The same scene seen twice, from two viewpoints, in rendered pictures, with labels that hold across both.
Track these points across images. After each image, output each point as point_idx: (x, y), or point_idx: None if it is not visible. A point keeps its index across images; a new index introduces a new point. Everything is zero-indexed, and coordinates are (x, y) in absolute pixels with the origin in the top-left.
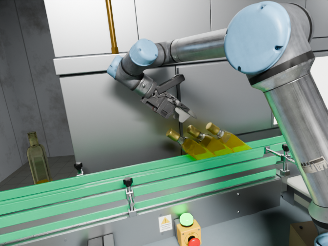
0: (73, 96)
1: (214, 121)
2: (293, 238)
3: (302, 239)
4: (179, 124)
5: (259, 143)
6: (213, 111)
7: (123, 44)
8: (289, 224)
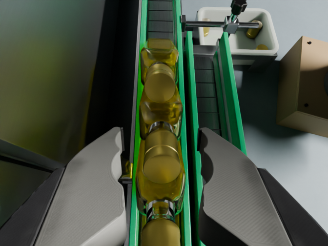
0: None
1: (70, 37)
2: (295, 118)
3: (322, 116)
4: (10, 158)
5: (146, 16)
6: (52, 7)
7: None
8: (242, 97)
